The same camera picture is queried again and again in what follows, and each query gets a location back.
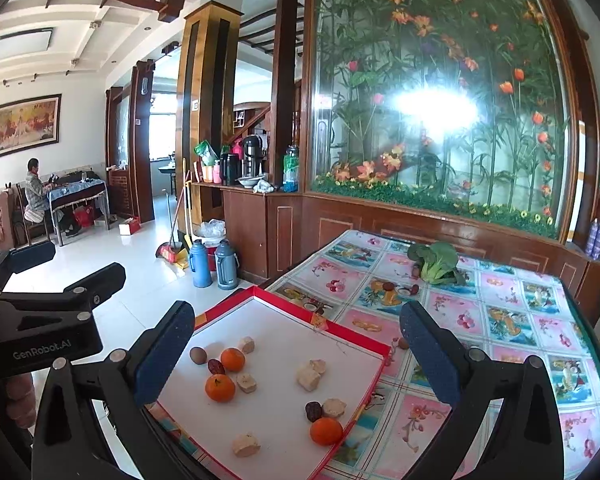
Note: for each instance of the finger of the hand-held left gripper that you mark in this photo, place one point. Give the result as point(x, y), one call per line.
point(102, 280)
point(29, 256)

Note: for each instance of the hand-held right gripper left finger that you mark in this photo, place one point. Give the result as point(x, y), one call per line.
point(162, 355)

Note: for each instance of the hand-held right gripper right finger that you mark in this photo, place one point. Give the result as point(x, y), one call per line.
point(427, 355)

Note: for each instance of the dark red date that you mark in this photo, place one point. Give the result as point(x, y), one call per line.
point(314, 411)
point(215, 366)

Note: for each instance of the orange mandarin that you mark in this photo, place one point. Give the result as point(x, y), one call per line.
point(326, 431)
point(232, 359)
point(219, 388)

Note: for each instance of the round beige food chunk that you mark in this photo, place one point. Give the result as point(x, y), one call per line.
point(334, 407)

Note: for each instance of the red rimmed white tray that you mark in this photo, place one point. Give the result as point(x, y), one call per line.
point(280, 330)

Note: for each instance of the person's left hand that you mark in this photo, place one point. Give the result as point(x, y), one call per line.
point(9, 400)

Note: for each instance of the wooden chair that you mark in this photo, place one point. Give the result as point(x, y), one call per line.
point(22, 222)

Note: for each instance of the red and white box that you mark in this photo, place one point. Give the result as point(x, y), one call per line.
point(129, 226)

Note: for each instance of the red bag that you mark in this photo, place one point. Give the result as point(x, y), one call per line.
point(84, 216)

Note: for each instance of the red dustpan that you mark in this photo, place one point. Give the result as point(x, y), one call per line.
point(169, 252)

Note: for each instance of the blue cloth covered table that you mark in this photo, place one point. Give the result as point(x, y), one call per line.
point(77, 192)

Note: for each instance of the green bok choy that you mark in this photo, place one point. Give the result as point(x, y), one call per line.
point(437, 260)

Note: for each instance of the grey blue thermos flask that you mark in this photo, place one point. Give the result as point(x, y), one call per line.
point(225, 264)

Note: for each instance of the red trash bin white liner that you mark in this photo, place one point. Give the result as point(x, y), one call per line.
point(210, 230)

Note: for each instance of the green snack bag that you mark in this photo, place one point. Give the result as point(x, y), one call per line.
point(205, 152)

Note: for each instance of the black kettle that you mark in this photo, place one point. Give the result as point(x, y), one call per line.
point(228, 169)

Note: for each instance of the white bowl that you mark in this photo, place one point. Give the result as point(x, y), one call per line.
point(251, 181)

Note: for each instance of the white cloth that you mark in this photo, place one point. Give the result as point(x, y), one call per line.
point(264, 186)

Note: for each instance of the red thermos jug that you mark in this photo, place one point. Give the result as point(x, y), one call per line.
point(237, 149)

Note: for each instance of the black thermos jug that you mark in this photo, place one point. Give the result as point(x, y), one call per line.
point(252, 152)

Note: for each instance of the flat ceiling lamp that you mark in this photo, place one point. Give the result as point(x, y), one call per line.
point(22, 44)

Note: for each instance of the green label water bottle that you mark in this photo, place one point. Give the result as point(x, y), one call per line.
point(291, 167)

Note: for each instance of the flower and bamboo glass panel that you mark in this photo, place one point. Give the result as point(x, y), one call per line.
point(430, 35)

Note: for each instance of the framed wall painting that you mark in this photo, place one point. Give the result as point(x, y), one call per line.
point(22, 125)

